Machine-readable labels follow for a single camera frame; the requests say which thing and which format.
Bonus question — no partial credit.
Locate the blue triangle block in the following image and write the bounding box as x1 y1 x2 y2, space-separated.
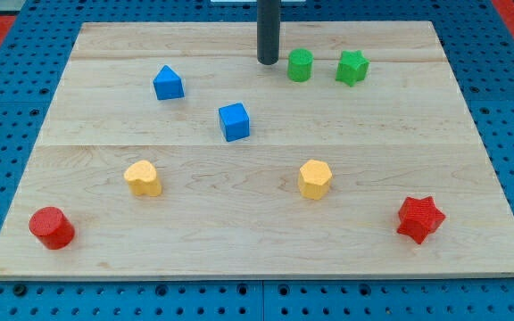
153 65 185 100

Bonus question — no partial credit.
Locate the green star block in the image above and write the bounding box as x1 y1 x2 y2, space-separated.
336 50 369 86

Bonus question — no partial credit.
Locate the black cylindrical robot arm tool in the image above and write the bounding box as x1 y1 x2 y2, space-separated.
257 0 281 65

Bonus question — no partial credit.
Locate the red cylinder block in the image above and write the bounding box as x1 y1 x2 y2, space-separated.
29 207 75 250

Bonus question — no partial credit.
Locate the yellow heart block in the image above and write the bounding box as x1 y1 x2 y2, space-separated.
123 160 162 197

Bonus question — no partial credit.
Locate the yellow hexagon block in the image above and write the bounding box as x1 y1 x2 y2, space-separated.
297 160 333 200

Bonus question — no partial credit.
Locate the red star block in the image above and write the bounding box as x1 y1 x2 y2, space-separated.
396 196 446 244

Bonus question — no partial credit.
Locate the light wooden board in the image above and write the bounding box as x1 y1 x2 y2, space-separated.
0 21 514 281

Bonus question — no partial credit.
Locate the blue cube block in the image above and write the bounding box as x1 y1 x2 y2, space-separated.
218 103 250 142

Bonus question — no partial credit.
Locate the green cylinder block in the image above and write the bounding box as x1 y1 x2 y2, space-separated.
287 48 314 82

